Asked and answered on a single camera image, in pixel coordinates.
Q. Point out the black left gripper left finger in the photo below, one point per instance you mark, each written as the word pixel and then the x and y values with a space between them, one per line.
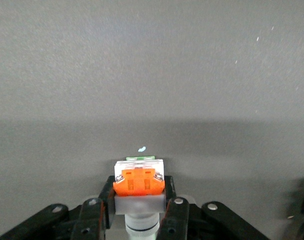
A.
pixel 91 217

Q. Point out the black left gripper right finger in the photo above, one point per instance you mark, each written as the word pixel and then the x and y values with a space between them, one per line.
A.
pixel 179 217

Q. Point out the white button with orange block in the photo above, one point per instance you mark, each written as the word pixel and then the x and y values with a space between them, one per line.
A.
pixel 139 185

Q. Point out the tiny white debris speck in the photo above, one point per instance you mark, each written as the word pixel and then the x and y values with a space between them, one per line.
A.
pixel 141 149

